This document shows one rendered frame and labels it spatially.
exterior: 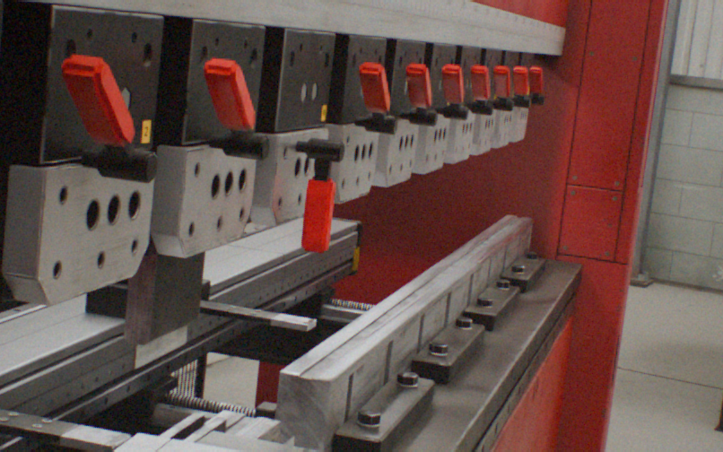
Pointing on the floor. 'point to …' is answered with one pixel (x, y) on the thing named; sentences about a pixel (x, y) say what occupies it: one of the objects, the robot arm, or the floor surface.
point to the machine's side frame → (540, 199)
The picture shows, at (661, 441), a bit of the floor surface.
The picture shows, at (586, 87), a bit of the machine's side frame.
